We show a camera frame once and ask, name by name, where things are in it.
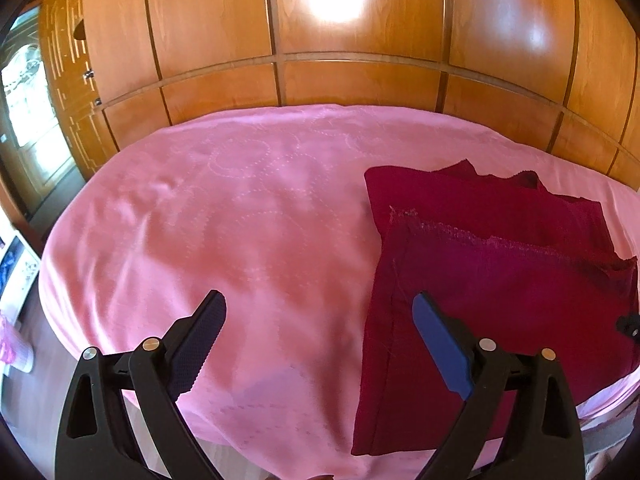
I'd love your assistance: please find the dark red cloth garment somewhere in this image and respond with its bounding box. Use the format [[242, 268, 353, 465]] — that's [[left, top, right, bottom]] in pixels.
[[352, 162, 639, 455]]

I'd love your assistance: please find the pink slipper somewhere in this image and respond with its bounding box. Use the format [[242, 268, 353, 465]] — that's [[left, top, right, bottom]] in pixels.
[[0, 315, 35, 374]]

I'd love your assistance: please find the white box with print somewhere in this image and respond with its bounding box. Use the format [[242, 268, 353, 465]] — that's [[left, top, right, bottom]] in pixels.
[[1, 230, 40, 325]]

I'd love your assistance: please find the wooden framed doorway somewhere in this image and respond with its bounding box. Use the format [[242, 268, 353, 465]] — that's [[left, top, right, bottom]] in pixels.
[[1, 8, 76, 218]]

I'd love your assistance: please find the pink bed sheet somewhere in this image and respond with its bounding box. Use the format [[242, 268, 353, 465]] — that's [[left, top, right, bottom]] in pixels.
[[39, 105, 639, 479]]

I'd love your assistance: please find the wooden wardrobe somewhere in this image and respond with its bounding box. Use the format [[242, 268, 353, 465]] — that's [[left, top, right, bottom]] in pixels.
[[38, 0, 639, 188]]

